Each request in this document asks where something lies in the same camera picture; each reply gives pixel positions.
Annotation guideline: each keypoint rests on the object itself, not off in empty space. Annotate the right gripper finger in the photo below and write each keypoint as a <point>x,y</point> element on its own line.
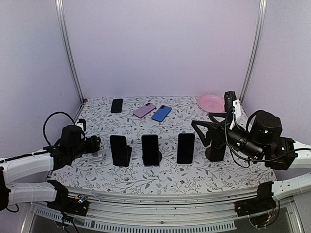
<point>213,117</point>
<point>205,138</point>

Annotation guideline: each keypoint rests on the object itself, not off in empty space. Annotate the black folding phone stand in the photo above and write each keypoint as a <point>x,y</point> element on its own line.
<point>129,151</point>

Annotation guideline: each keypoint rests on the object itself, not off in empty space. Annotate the right aluminium frame post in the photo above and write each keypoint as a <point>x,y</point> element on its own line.
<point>255,48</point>

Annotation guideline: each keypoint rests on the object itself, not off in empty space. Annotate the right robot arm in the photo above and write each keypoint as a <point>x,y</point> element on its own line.
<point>291,153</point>

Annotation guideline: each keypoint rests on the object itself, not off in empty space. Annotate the small black phone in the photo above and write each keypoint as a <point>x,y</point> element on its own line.
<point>116,106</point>

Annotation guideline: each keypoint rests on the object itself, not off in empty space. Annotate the front aluminium rail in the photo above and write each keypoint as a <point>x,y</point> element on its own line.
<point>179,213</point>

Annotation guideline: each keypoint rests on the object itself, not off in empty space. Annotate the left aluminium frame post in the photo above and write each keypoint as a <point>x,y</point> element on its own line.
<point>65,37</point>

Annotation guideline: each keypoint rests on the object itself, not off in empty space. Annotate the pink plastic plate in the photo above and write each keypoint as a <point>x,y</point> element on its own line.
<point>211,103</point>

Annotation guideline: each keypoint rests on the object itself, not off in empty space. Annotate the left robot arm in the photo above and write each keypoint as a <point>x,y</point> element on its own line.
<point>13,169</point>

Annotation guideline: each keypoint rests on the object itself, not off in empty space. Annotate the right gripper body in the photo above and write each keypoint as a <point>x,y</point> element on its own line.
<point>249,148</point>

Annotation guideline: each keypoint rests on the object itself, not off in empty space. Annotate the blue phone face down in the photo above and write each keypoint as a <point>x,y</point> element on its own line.
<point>161,113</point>

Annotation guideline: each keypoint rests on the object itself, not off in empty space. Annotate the black phone teal edge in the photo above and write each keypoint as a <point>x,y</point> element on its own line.
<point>150,151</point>

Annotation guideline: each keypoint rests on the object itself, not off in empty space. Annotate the black phone blue edge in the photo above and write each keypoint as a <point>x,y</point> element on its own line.
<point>185,148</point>

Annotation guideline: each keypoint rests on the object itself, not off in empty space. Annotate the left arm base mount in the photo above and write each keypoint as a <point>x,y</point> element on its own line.
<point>77,205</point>

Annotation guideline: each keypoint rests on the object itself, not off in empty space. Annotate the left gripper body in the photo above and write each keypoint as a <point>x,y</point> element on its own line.
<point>77,151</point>

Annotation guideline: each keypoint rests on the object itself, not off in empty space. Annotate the dark grey phone stand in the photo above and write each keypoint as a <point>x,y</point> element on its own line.
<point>159,158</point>

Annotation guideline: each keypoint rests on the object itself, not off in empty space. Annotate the white grey folding stand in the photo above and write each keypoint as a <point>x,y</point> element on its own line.
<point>183,163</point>

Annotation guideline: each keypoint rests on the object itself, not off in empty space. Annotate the floral patterned table mat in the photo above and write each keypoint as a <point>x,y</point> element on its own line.
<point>202,176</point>

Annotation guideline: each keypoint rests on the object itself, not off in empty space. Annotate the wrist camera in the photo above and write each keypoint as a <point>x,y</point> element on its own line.
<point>232,106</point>
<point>81,123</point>

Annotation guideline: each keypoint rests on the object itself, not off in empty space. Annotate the pink phone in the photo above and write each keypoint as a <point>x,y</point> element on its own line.
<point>144,110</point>

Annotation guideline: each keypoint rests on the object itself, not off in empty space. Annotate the aluminium frame post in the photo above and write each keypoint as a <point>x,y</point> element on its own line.
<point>255,48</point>
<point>65,37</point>

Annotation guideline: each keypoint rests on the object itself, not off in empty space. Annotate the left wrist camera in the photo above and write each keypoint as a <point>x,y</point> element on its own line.
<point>81,123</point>

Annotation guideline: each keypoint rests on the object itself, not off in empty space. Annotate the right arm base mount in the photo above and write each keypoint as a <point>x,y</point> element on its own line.
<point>263,201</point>

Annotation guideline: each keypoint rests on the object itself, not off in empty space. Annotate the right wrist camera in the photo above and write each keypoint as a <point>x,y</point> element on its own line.
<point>232,106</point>

